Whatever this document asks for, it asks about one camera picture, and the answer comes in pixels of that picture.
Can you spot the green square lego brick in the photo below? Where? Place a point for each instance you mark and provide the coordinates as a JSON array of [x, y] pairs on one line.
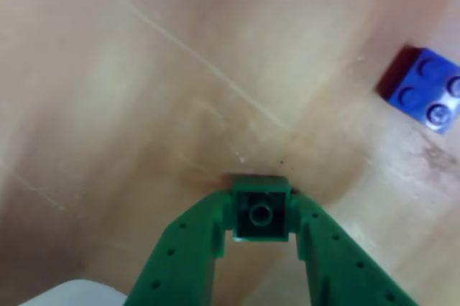
[[260, 184]]

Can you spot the blue square lego brick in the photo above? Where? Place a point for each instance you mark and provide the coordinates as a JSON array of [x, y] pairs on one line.
[[427, 87]]

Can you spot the white plastic bin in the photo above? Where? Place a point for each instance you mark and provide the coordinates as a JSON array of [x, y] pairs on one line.
[[79, 295]]

